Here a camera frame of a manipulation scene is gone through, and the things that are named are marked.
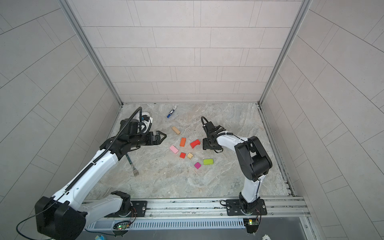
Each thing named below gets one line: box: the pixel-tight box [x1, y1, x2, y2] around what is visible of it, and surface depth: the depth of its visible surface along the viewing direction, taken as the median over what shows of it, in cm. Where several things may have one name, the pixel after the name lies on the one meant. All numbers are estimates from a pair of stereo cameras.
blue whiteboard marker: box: [167, 105, 178, 118], surface depth 111 cm
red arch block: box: [190, 139, 201, 149], surface depth 95 cm
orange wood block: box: [179, 137, 186, 147], surface depth 96 cm
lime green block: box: [203, 159, 214, 165], surface depth 88 cm
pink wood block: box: [169, 145, 179, 154], surface depth 93 cm
